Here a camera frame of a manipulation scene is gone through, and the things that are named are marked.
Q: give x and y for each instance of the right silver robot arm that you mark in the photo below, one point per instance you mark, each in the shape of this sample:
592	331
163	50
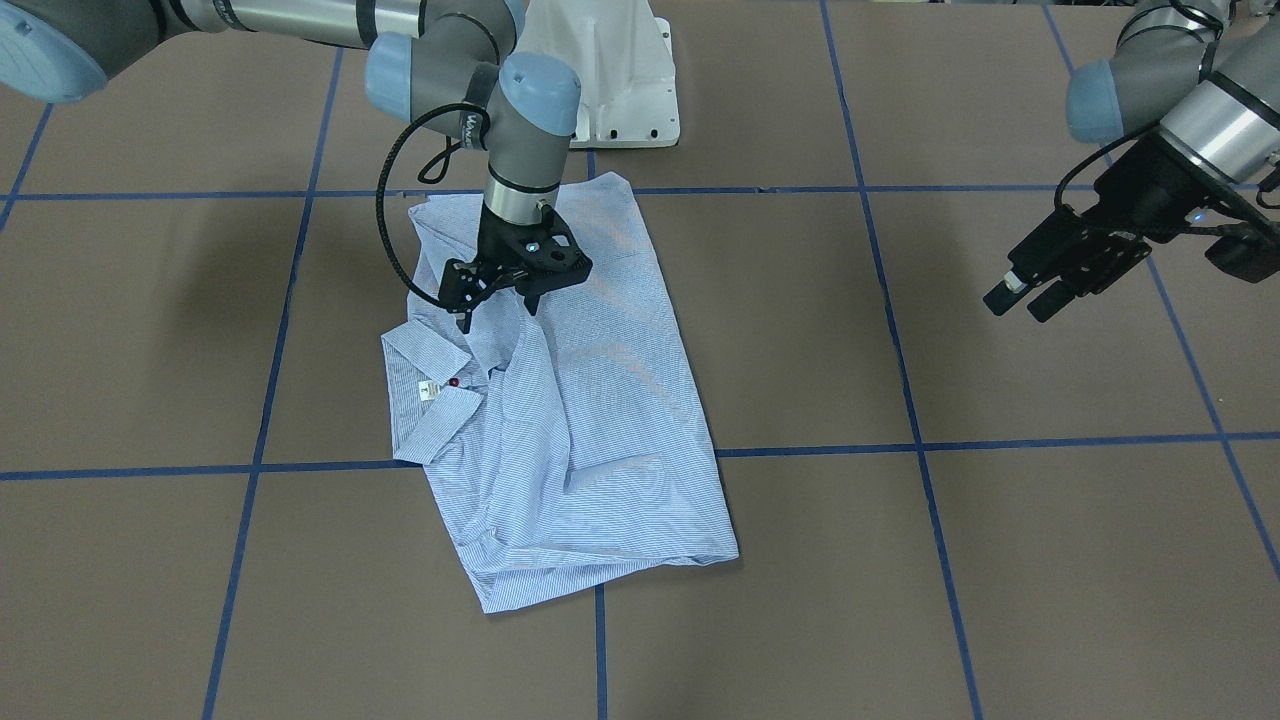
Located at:
453	67

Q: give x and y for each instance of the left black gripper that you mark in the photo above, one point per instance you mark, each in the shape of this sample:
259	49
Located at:
1140	190

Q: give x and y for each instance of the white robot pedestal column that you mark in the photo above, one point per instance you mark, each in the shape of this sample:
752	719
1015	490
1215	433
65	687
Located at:
622	53

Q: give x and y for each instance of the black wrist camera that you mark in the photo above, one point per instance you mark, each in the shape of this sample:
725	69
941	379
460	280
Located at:
1245	251
551	260

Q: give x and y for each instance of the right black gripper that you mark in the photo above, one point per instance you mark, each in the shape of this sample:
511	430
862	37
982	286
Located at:
493	237

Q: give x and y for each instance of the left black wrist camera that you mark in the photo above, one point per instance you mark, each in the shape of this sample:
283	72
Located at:
1245	251

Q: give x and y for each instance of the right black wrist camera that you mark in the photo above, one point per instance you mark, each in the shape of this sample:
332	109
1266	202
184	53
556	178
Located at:
551	260

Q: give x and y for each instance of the light blue striped shirt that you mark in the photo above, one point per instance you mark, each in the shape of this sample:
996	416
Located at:
567	447

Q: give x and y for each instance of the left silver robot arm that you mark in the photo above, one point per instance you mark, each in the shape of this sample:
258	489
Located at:
1190	115

